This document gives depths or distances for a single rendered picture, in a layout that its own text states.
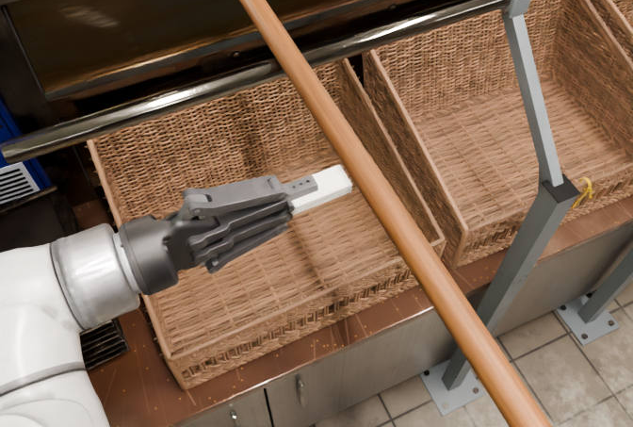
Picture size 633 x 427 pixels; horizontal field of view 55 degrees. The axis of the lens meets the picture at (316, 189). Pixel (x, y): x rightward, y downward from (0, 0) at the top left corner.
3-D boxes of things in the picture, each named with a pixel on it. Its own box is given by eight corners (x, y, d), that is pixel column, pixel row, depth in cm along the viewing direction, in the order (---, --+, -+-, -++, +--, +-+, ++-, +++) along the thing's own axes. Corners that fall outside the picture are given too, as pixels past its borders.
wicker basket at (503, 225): (349, 117, 152) (355, 29, 129) (534, 55, 165) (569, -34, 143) (450, 275, 126) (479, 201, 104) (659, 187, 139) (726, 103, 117)
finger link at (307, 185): (267, 197, 62) (266, 180, 60) (312, 180, 64) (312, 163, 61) (273, 208, 62) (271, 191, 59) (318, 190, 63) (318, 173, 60)
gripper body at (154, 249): (106, 209, 57) (199, 175, 60) (129, 254, 64) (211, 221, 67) (127, 273, 53) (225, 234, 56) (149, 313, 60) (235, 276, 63)
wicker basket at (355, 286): (113, 202, 137) (73, 120, 114) (334, 122, 151) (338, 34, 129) (180, 397, 112) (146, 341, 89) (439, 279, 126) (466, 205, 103)
